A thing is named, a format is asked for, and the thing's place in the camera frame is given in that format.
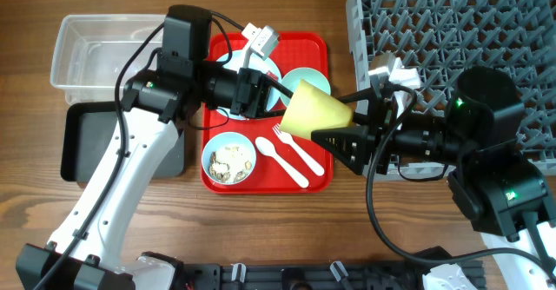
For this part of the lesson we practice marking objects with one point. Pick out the light blue bowl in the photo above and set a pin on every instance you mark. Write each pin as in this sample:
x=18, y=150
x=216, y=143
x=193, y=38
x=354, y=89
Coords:
x=222, y=139

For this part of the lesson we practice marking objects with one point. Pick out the yellow plastic cup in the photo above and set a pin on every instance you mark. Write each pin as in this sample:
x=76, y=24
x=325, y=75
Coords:
x=311, y=109

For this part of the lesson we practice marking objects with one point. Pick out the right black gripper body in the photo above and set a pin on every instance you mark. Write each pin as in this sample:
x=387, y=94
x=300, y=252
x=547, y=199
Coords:
x=384, y=120

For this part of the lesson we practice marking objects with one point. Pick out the white plastic fork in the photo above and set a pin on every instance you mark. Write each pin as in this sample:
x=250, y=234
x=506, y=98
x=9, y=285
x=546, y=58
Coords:
x=288, y=139

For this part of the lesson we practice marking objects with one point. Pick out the clear plastic bin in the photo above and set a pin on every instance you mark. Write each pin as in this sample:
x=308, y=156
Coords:
x=91, y=50

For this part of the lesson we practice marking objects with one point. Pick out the mint green bowl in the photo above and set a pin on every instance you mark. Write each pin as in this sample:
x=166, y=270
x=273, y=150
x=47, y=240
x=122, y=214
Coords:
x=313, y=76

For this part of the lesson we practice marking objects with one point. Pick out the grey dishwasher rack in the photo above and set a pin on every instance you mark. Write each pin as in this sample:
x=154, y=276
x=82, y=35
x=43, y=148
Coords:
x=441, y=38

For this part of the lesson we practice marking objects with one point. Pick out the black tray bin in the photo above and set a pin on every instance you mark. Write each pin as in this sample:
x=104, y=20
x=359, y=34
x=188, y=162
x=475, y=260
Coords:
x=90, y=129

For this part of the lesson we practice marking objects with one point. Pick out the light blue plate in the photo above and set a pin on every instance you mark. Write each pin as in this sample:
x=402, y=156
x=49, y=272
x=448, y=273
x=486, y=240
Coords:
x=267, y=66

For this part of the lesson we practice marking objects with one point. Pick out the red plastic tray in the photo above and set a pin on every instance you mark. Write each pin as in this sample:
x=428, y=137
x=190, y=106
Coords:
x=295, y=50

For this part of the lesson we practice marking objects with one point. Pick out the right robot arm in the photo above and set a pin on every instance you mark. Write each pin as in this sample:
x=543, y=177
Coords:
x=504, y=196

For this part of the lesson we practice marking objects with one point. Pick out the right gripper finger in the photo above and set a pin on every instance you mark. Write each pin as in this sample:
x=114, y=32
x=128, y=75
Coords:
x=361, y=95
x=349, y=145

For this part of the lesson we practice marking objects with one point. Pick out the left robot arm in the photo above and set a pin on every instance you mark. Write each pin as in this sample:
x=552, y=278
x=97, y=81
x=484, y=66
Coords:
x=151, y=108

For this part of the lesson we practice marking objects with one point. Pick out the rice food leftovers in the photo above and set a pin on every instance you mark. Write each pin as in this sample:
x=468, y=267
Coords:
x=230, y=164

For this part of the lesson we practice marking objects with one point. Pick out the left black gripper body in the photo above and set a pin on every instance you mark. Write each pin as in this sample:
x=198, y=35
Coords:
x=245, y=92

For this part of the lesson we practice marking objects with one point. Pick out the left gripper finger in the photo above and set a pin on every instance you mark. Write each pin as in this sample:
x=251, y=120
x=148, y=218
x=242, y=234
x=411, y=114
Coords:
x=283, y=89
x=270, y=114

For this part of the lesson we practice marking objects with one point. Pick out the white plastic spoon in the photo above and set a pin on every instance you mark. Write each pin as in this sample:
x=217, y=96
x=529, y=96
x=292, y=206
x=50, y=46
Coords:
x=267, y=148

